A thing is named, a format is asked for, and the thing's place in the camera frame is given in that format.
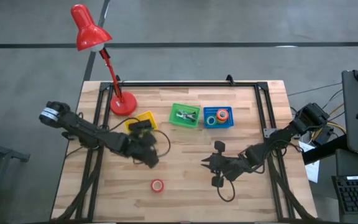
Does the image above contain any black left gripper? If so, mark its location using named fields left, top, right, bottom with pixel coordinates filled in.
left=124, top=130, right=160, bottom=169

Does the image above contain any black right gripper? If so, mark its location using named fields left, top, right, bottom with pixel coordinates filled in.
left=201, top=140, right=245, bottom=189

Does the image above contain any black stapler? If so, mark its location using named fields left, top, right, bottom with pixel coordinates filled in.
left=128, top=120, right=153, bottom=132

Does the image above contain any teal staple remover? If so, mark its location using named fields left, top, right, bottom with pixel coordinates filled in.
left=183, top=111, right=198, bottom=123
left=177, top=110, right=192, bottom=121

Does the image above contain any orange tape roll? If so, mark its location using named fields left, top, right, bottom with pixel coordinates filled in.
left=216, top=108, right=230, bottom=122

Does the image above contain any red tape roll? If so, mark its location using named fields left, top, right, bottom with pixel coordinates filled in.
left=150, top=179, right=165, bottom=194

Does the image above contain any yellow plastic basket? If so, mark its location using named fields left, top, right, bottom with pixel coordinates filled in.
left=124, top=110, right=158, bottom=133

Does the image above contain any green plastic basket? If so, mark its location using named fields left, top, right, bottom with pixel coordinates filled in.
left=168, top=103, right=201, bottom=129

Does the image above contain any blue plastic basket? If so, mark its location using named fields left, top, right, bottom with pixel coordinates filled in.
left=203, top=106, right=235, bottom=129

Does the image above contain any white paper sheet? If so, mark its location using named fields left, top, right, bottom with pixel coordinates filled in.
left=298, top=140, right=321, bottom=184

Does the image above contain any red desk lamp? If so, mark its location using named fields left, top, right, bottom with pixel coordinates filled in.
left=70, top=3, right=138, bottom=117

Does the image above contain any black keyboard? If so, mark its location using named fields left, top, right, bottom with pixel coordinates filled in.
left=331, top=175, right=358, bottom=223

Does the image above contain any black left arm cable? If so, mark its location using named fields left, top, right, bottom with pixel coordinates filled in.
left=109, top=117, right=171, bottom=164

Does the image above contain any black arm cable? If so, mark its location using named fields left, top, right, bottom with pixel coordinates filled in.
left=216, top=179, right=236, bottom=202
left=109, top=117, right=171, bottom=164

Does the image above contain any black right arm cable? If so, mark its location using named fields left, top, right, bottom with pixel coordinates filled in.
left=216, top=179, right=236, bottom=202

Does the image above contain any black aluminium rig frame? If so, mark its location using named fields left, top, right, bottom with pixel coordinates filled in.
left=50, top=80, right=318, bottom=224

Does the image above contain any black cabled device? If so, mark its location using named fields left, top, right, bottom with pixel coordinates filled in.
left=314, top=126, right=335, bottom=146

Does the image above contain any thin grey floor cable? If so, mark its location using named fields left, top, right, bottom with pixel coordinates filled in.
left=287, top=82, right=343, bottom=97

